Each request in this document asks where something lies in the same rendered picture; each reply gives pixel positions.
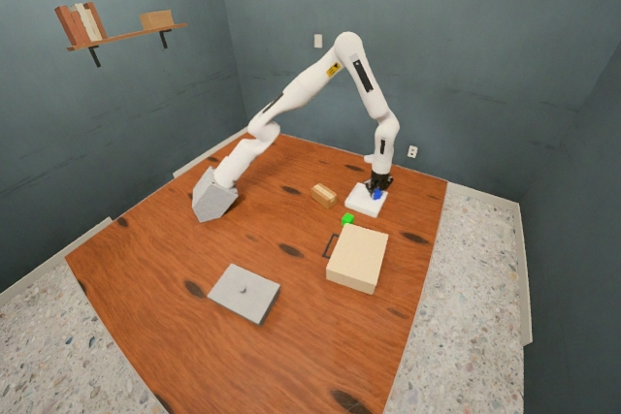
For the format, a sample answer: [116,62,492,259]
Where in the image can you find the grey square sheet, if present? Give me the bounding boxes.
[207,264,280,325]

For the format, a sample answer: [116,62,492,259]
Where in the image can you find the green block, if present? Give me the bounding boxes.
[342,213,354,225]

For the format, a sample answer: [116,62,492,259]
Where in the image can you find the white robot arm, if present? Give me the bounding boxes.
[214,32,399,189]

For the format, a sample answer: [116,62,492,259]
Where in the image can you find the tan cardboard box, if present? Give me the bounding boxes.
[310,183,338,209]

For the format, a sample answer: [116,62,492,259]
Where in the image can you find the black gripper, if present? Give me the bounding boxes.
[363,169,394,199]

